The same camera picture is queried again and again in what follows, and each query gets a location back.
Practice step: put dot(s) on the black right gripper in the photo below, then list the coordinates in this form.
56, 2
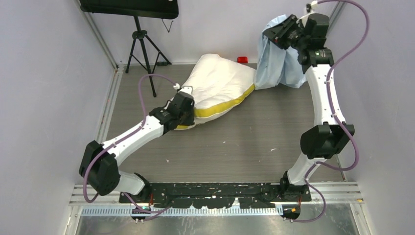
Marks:
280, 31

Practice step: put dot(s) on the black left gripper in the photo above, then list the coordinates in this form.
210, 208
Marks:
190, 121

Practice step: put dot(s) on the light blue pillowcase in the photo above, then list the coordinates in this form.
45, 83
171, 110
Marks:
277, 66

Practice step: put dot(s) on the white pillow with yellow trim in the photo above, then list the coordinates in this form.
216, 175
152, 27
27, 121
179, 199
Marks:
218, 85

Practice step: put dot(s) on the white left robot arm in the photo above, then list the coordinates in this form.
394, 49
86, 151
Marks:
101, 161

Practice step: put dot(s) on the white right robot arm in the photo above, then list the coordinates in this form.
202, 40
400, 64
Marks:
330, 133

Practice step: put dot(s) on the small red block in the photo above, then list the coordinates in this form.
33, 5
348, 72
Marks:
242, 59

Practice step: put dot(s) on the black tripod stand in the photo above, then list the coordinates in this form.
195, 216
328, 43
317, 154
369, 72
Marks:
140, 36

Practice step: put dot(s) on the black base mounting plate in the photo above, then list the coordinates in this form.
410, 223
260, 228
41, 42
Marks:
217, 195

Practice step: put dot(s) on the black panel on tripod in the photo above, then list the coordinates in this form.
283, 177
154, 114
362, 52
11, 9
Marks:
160, 9

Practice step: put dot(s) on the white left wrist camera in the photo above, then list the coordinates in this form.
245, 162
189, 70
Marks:
183, 89

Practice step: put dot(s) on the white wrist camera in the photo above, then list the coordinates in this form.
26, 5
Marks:
183, 89
309, 9

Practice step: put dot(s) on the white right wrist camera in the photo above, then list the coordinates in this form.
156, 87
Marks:
309, 9

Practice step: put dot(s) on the aluminium rail at front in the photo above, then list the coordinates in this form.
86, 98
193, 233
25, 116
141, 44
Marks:
338, 193

